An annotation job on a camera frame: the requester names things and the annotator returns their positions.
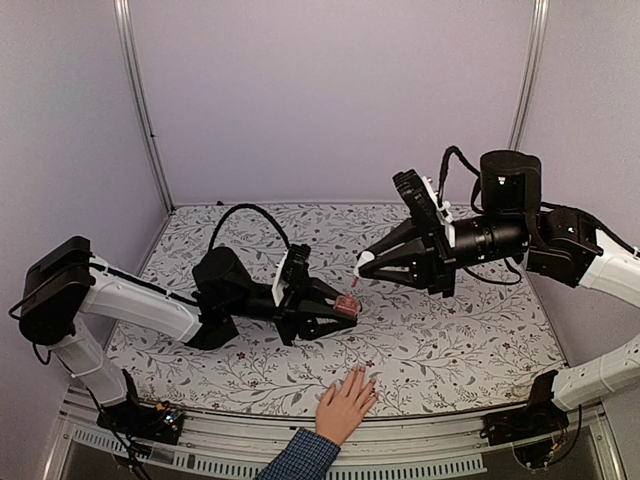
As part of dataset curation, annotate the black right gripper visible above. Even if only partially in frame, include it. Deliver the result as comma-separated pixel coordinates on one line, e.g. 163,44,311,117
357,211,530,299

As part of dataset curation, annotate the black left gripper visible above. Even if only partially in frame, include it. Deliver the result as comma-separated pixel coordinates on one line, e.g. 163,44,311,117
223,268,362,346

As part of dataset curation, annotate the pink nail polish bottle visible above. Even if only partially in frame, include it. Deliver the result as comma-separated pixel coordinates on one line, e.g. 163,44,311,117
333,295,360,318

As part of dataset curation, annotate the white nail polish brush cap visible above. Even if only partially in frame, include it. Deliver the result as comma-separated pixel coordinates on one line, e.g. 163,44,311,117
351,250,375,289

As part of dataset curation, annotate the blue checked sleeve forearm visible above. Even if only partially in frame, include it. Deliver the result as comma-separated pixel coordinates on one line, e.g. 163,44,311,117
255,429,341,480

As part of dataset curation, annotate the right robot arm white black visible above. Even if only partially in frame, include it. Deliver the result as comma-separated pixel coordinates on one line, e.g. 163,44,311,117
354,147,639,306

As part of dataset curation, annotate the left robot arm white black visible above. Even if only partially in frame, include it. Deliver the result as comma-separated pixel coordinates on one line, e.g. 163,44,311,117
8,236,360,434

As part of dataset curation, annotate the person's bare hand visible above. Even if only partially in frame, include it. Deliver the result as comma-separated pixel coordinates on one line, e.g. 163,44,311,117
315,366,378,446

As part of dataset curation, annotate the floral patterned table mat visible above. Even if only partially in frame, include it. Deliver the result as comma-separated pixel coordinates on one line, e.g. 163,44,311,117
107,204,565,417

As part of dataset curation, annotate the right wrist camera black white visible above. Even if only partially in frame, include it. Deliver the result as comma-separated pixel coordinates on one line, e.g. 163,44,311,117
392,169,456,248

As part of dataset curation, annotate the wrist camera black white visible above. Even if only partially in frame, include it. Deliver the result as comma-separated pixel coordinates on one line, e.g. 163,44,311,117
392,169,456,248
271,244,311,306

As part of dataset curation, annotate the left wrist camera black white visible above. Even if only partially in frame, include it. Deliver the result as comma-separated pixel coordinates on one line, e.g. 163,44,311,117
271,244,311,306

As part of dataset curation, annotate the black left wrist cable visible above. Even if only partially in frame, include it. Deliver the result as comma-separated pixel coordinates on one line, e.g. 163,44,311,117
212,203,294,256

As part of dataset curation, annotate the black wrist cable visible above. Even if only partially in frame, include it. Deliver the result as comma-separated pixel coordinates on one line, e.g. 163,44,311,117
437,145,484,211
212,203,294,256

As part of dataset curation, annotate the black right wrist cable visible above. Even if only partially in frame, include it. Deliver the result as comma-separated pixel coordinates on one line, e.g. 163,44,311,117
437,145,484,211

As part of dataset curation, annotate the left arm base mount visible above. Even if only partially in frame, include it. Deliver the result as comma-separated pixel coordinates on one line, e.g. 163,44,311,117
97,370,184,445

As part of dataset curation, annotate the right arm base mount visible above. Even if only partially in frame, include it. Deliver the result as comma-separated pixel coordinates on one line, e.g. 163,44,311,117
479,370,569,469

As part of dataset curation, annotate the front aluminium rail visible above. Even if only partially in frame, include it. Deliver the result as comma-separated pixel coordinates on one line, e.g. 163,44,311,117
44,393,629,479

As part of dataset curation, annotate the right aluminium frame post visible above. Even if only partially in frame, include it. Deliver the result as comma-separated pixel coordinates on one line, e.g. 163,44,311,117
508,0,550,150

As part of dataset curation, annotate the aluminium frame post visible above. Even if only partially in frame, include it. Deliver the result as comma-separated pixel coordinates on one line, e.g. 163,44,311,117
508,0,550,150
113,0,175,215

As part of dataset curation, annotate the left aluminium frame post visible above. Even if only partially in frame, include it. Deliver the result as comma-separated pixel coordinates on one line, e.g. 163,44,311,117
113,0,175,215

